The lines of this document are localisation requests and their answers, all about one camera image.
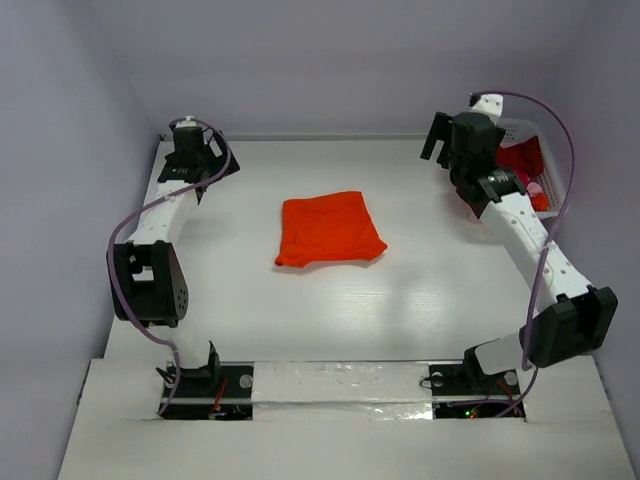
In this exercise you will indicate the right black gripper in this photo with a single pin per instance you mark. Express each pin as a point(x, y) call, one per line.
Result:
point(445, 145)

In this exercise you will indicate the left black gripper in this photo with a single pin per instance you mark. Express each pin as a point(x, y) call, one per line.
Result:
point(218, 145)

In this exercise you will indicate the orange t shirt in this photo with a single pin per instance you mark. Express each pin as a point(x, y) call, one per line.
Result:
point(330, 228)

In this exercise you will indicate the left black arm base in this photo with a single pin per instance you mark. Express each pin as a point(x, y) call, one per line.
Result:
point(225, 395)

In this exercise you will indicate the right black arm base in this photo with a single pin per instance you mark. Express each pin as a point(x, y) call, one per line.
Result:
point(457, 395)

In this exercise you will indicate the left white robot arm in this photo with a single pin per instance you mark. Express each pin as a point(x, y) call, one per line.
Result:
point(147, 282)

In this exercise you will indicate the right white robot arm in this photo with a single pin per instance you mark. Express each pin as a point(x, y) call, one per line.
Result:
point(568, 315)

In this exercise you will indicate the white plastic basket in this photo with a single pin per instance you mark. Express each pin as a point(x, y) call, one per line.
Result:
point(520, 130)

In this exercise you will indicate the dark red t shirt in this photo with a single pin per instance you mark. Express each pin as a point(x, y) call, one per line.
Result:
point(525, 157)

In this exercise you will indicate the pink cloth in basket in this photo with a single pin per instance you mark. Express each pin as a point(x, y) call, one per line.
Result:
point(533, 189)

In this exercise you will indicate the small orange cloth in basket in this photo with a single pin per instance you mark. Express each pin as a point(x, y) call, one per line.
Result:
point(540, 202)

